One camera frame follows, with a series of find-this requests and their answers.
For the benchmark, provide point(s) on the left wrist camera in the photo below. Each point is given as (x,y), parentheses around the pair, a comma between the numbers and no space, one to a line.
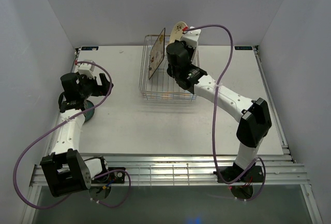
(86,68)

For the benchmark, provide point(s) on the square floral plate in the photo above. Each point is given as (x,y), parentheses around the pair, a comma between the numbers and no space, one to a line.
(156,54)

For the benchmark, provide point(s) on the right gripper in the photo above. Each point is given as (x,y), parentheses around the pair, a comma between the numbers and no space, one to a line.
(190,50)

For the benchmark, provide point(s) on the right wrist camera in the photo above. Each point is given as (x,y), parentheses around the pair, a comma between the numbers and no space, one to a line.
(191,37)

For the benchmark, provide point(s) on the dark label sticker left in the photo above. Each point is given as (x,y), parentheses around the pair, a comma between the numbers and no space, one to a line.
(89,48)

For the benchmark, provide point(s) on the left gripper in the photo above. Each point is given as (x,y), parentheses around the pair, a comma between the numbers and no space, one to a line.
(100,90)

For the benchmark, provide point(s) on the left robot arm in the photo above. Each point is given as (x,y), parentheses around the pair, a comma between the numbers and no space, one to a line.
(64,168)

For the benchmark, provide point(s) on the dark teal saucer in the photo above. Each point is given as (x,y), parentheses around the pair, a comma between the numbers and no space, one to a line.
(89,114)

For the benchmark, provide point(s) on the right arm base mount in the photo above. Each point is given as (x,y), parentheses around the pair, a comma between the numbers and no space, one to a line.
(254,175)

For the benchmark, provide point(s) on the metal wire dish rack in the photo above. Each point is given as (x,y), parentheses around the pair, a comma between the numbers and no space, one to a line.
(160,87)

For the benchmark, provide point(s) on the dark label sticker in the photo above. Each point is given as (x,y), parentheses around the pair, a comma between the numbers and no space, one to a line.
(89,48)
(243,48)

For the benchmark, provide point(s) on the dark label sticker right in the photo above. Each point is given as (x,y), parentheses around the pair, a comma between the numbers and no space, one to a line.
(243,48)

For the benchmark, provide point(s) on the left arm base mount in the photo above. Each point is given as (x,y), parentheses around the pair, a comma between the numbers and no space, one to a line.
(117,177)

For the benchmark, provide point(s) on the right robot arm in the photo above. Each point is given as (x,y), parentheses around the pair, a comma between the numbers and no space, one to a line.
(177,123)

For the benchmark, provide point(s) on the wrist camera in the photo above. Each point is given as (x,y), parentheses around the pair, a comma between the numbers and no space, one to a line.
(86,68)
(191,37)

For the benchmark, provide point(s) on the cream plate with flowers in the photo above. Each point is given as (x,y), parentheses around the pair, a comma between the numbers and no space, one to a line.
(177,31)

